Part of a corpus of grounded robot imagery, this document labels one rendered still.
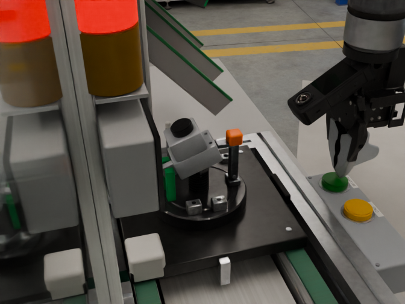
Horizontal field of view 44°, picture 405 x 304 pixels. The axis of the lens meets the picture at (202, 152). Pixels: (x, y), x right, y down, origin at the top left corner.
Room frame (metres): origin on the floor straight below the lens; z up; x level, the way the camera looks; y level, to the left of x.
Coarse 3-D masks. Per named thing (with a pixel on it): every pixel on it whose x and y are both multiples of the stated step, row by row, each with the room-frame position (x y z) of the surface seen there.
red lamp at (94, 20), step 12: (84, 0) 0.34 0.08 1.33; (96, 0) 0.34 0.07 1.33; (108, 0) 0.34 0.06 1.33; (120, 0) 0.34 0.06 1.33; (132, 0) 0.35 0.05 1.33; (84, 12) 0.34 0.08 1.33; (96, 12) 0.34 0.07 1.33; (108, 12) 0.34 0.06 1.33; (120, 12) 0.34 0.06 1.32; (132, 12) 0.35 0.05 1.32; (84, 24) 0.34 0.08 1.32; (96, 24) 0.34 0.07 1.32; (108, 24) 0.34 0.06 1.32; (120, 24) 0.34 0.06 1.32; (132, 24) 0.35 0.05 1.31
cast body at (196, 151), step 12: (180, 120) 0.58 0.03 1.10; (192, 120) 0.59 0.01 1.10; (168, 132) 0.58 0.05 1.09; (180, 132) 0.55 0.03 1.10; (192, 132) 0.56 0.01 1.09; (204, 132) 0.59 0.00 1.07; (168, 144) 0.55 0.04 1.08; (180, 144) 0.55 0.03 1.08; (192, 144) 0.55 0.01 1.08; (204, 144) 0.56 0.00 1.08; (180, 156) 0.55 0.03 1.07; (192, 156) 0.55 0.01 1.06; (204, 156) 0.56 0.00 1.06; (216, 156) 0.56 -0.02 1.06; (180, 168) 0.55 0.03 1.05; (192, 168) 0.55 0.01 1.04; (204, 168) 0.56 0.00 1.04
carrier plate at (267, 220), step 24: (240, 168) 0.65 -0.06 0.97; (264, 192) 0.59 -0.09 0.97; (144, 216) 0.54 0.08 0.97; (240, 216) 0.53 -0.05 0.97; (264, 216) 0.53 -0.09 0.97; (288, 216) 0.53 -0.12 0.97; (168, 240) 0.49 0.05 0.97; (192, 240) 0.49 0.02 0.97; (216, 240) 0.49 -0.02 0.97; (240, 240) 0.49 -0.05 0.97; (264, 240) 0.49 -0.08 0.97; (288, 240) 0.49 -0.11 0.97; (168, 264) 0.44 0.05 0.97; (192, 264) 0.45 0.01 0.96; (216, 264) 0.46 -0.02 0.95
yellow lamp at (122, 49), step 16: (112, 32) 0.34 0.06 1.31; (128, 32) 0.35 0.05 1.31; (96, 48) 0.34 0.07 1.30; (112, 48) 0.34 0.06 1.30; (128, 48) 0.35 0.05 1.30; (96, 64) 0.34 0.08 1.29; (112, 64) 0.34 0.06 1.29; (128, 64) 0.34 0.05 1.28; (96, 80) 0.34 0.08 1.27; (112, 80) 0.34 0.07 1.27; (128, 80) 0.34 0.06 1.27; (112, 96) 0.34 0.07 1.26
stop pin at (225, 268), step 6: (222, 258) 0.46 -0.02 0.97; (228, 258) 0.46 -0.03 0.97; (222, 264) 0.45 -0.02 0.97; (228, 264) 0.45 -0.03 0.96; (222, 270) 0.45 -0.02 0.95; (228, 270) 0.45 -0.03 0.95; (222, 276) 0.45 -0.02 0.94; (228, 276) 0.45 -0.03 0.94; (222, 282) 0.45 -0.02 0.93; (228, 282) 0.45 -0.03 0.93
